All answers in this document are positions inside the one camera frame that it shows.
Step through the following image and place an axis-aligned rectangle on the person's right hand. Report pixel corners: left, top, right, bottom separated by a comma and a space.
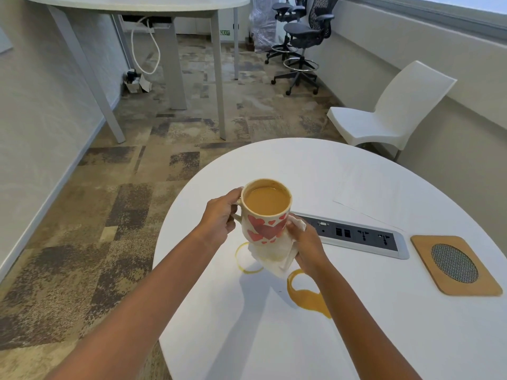
285, 221, 330, 278

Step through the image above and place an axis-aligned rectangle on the person's left hand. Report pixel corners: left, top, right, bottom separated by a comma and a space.
196, 187, 245, 250

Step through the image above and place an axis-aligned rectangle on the coffee puddle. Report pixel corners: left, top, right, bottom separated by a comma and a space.
287, 269, 333, 320

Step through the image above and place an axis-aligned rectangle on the heart-patterned coffee mug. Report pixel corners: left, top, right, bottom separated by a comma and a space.
229, 178, 294, 246

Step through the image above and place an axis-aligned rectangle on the person's left forearm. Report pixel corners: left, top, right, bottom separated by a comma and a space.
43, 233, 222, 380

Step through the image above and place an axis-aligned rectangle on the person's right forearm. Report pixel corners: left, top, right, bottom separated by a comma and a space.
305, 264, 423, 380

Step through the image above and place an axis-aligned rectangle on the silver power socket panel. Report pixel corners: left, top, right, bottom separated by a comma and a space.
291, 211, 410, 261

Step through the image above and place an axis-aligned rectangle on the round white table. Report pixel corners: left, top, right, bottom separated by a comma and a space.
152, 138, 507, 380

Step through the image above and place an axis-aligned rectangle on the wooden coaster with mesh centre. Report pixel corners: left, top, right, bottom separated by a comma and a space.
410, 234, 504, 297

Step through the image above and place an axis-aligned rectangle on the small open cardboard box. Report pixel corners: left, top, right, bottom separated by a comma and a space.
123, 69, 153, 94

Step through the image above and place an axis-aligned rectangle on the white plastic chair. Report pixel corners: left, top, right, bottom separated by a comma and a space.
326, 60, 458, 161

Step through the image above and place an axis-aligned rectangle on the plastic wrapped bundle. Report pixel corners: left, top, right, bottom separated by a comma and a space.
249, 0, 278, 53

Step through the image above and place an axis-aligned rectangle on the black office chair with footring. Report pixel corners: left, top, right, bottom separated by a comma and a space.
271, 0, 341, 96

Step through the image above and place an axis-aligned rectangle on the black power strip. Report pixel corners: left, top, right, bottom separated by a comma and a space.
120, 14, 175, 26

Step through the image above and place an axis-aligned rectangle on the white desk with grey legs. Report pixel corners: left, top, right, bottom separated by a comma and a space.
20, 0, 251, 144

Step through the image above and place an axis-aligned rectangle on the window with white blinds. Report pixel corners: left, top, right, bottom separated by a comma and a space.
352, 0, 507, 52

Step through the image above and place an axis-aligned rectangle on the white looped cable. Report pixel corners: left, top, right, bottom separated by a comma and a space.
130, 17, 161, 75

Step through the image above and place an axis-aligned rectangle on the white wall board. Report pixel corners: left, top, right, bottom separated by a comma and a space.
0, 25, 15, 55

